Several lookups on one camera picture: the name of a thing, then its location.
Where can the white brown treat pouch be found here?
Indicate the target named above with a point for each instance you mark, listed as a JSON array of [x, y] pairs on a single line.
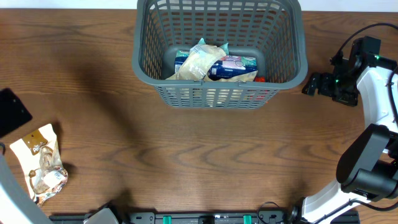
[[39, 157]]

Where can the teal snack wrapper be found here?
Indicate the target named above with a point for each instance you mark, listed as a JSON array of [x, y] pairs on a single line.
[[224, 47]]

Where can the beige clear pouch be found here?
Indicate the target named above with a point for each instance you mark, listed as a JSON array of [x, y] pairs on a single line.
[[198, 63]]

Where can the blue tissue pack box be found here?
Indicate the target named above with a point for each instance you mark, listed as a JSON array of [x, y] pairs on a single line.
[[225, 68]]

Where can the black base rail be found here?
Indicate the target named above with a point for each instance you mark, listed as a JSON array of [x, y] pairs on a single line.
[[276, 216]]

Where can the red snack bar package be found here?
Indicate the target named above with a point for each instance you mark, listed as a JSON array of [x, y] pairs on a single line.
[[259, 79]]

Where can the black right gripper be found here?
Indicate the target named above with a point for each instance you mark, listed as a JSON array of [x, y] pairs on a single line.
[[325, 78]]

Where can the grey plastic lattice basket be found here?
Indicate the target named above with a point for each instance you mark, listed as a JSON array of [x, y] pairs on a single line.
[[271, 31]]

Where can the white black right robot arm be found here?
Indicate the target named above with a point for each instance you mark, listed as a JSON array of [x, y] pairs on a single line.
[[367, 171]]

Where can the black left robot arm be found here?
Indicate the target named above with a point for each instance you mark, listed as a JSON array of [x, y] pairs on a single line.
[[16, 206]]

